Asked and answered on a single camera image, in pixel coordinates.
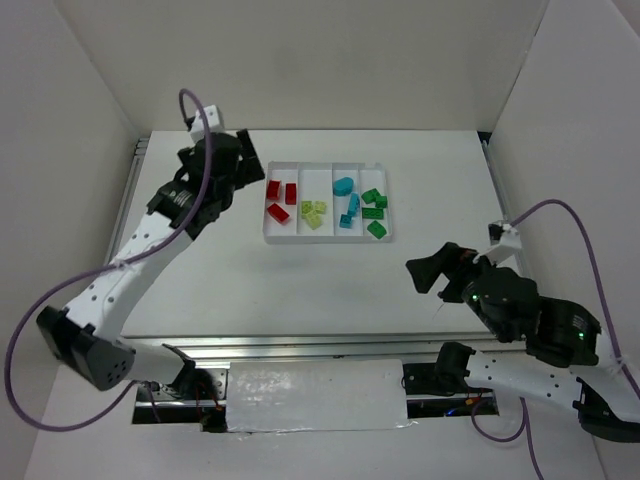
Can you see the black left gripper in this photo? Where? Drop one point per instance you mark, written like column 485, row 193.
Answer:
column 240, row 163

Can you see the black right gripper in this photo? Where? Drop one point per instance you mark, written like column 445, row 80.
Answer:
column 454, row 275

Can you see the red flower cylinder lego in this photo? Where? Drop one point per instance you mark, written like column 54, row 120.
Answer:
column 273, row 191

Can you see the red studded lego brick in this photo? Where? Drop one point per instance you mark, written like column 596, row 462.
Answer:
column 290, row 194

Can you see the red sloped lego brick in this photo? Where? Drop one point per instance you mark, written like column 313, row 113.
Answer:
column 278, row 214

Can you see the lime sloped lego brick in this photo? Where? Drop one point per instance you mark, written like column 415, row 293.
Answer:
column 306, row 207

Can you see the green lego brick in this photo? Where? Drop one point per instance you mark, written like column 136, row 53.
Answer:
column 377, row 229
column 370, row 196

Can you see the blue oval lego block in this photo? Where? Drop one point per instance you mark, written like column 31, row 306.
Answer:
column 343, row 186

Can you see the small blue lego brick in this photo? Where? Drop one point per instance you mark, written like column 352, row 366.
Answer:
column 345, row 221

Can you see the blue long lego brick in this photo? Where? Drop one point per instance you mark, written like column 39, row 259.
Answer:
column 353, row 205

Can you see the green long lego plate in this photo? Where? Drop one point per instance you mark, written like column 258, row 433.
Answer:
column 372, row 213

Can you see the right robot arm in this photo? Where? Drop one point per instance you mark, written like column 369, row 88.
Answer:
column 564, row 343

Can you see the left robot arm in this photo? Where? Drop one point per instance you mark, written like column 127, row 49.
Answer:
column 86, row 333

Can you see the white four-compartment tray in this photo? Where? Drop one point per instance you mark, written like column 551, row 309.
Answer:
column 314, row 183

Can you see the white tape sheet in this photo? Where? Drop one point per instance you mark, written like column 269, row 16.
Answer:
column 342, row 395

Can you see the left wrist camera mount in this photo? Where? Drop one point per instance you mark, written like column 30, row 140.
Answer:
column 213, row 118

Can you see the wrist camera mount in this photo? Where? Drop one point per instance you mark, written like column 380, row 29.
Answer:
column 505, row 242
column 213, row 118

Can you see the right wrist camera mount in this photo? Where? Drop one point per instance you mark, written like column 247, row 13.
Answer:
column 505, row 242

